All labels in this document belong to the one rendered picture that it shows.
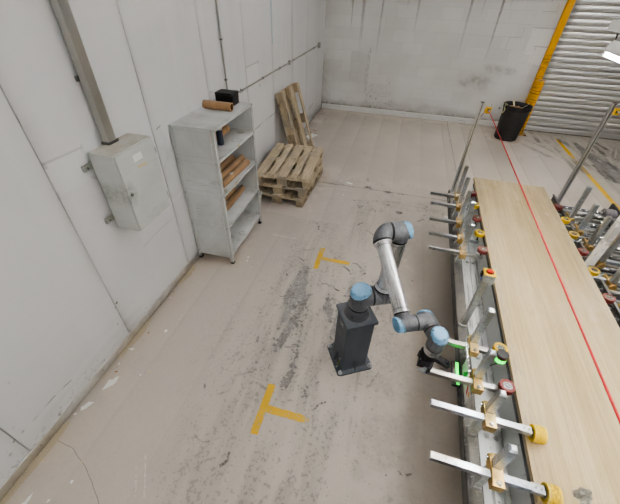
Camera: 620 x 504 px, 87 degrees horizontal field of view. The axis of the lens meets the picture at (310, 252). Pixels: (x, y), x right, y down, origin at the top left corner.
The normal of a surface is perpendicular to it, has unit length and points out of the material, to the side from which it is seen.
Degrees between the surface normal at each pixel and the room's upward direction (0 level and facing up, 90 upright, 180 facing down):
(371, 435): 0
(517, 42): 90
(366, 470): 0
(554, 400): 0
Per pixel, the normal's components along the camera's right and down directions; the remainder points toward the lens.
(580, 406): 0.03, -0.77
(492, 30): -0.26, 0.61
